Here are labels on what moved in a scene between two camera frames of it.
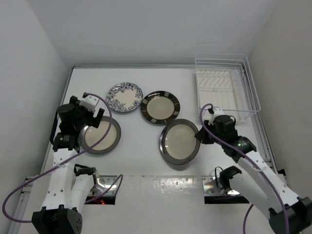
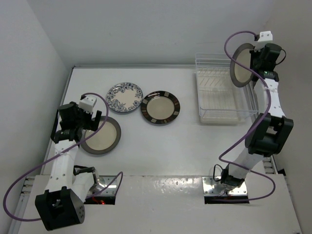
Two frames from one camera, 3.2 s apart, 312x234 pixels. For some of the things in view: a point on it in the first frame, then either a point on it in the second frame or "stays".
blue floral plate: (124, 97) stays
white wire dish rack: (225, 81) stays
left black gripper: (92, 121) stays
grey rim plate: (178, 144) → (240, 76)
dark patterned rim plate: (160, 107) stays
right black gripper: (201, 136) → (254, 53)
